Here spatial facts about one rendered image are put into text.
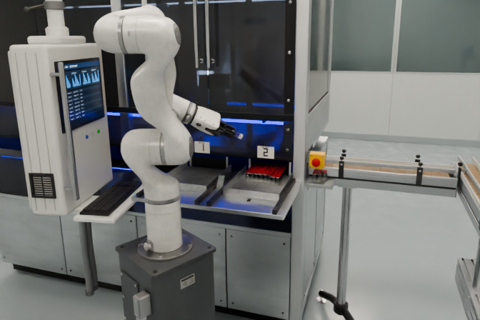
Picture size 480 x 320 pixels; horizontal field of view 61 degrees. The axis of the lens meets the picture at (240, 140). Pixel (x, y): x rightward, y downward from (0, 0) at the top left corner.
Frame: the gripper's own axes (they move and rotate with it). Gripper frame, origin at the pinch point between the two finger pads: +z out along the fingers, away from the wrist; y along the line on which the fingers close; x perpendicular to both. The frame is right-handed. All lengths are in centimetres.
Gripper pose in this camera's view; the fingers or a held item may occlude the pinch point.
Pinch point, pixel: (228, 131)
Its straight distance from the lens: 159.1
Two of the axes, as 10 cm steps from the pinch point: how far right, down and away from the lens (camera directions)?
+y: 0.4, -5.9, 8.1
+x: -4.6, 7.0, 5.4
